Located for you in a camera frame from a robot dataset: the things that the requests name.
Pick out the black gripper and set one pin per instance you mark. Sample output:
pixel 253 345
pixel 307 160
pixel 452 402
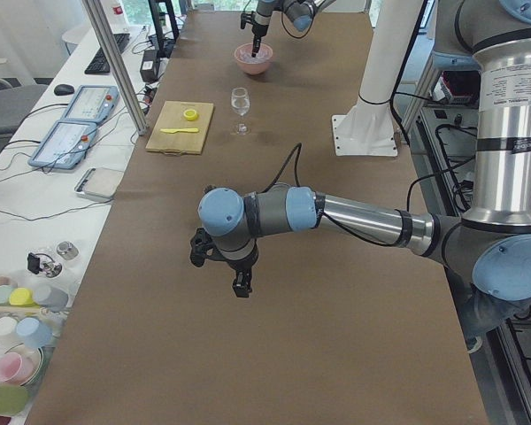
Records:
pixel 259 29
pixel 240 266

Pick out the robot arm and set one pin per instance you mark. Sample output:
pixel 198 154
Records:
pixel 488 246
pixel 300 13

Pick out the pile of ice cubes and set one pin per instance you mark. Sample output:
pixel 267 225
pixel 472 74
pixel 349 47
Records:
pixel 246 56

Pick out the clear wine glass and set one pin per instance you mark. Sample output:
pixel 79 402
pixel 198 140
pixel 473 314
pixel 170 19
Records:
pixel 240 103

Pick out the pink bowl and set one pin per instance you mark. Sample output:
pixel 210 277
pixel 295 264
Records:
pixel 253 69

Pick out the yellow lemon slice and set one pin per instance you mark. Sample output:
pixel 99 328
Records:
pixel 190 114

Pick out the yellow plastic knife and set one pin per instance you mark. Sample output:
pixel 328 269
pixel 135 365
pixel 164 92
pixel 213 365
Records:
pixel 184 130

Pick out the wooden cutting board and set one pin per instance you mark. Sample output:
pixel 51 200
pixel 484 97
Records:
pixel 171 116

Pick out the silver metal tray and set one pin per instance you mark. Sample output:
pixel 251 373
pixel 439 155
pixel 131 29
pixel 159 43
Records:
pixel 99 184

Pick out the blue teach pendant far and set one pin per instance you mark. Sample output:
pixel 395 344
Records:
pixel 92 103

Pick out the blue teach pendant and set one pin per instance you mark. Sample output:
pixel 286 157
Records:
pixel 92 103
pixel 64 146

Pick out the grey cup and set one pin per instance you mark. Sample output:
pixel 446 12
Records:
pixel 50 297

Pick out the glass oil dispenser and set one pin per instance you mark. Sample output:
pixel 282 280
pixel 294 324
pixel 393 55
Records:
pixel 42 263

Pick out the black computer mouse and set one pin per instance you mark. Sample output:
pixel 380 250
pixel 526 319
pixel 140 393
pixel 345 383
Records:
pixel 63 90

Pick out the light blue cup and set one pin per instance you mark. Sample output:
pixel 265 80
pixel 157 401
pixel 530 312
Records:
pixel 33 333

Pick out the yellow cup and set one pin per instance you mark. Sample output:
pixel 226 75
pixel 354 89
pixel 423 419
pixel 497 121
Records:
pixel 21 297

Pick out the blue teach pendant near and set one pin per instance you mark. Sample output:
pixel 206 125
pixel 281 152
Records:
pixel 64 146

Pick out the pink cup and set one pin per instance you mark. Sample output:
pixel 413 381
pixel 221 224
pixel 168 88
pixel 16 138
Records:
pixel 15 368

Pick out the grey chair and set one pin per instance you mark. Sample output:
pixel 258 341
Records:
pixel 15 104

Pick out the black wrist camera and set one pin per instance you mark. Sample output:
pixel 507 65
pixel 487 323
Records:
pixel 246 18
pixel 201 248

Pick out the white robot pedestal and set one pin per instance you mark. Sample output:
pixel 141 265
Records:
pixel 368 127

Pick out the aluminium frame post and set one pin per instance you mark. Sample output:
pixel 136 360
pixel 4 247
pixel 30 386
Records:
pixel 107 42

